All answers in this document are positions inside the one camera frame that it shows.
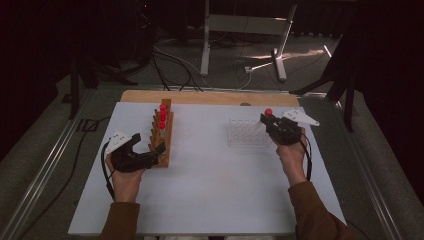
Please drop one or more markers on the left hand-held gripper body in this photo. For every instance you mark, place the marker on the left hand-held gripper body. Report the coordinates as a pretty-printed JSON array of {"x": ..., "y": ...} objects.
[{"x": 131, "y": 161}]

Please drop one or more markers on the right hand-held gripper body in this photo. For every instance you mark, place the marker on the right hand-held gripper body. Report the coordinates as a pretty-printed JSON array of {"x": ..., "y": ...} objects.
[{"x": 286, "y": 131}]

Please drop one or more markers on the clear plastic tube rack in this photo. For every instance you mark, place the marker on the clear plastic tube rack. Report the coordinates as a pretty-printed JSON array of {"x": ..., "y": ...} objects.
[{"x": 245, "y": 135}]

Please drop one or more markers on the wooden test tube rack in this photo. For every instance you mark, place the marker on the wooden test tube rack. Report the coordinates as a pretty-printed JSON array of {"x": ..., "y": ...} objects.
[{"x": 165, "y": 106}]

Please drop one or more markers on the person's left hand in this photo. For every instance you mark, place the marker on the person's left hand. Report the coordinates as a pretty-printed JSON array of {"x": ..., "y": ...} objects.
[{"x": 126, "y": 186}]

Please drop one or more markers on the person's right hand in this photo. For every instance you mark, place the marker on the person's right hand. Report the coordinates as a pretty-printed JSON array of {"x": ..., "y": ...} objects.
[{"x": 294, "y": 160}]

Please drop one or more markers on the white power plug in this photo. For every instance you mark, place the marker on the white power plug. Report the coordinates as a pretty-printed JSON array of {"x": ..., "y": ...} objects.
[{"x": 248, "y": 69}]

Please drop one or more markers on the black stand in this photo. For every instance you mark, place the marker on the black stand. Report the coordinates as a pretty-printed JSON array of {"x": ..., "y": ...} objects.
[
  {"x": 74, "y": 93},
  {"x": 349, "y": 106}
]

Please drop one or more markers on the white metal stand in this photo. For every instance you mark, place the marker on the white metal stand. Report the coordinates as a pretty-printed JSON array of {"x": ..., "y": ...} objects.
[{"x": 246, "y": 25}]

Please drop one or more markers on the dark equipment rack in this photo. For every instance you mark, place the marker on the dark equipment rack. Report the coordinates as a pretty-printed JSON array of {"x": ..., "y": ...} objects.
[{"x": 143, "y": 26}]

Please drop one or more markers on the dark curtain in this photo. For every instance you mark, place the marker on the dark curtain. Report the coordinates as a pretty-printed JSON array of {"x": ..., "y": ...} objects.
[
  {"x": 26, "y": 66},
  {"x": 393, "y": 83}
]

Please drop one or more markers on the black floor bracket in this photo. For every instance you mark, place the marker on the black floor bracket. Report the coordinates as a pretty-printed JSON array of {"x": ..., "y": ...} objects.
[{"x": 87, "y": 125}]

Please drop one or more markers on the metal floor rail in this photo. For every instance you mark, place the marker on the metal floor rail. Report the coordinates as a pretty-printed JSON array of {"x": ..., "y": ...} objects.
[
  {"x": 370, "y": 186},
  {"x": 43, "y": 180}
]

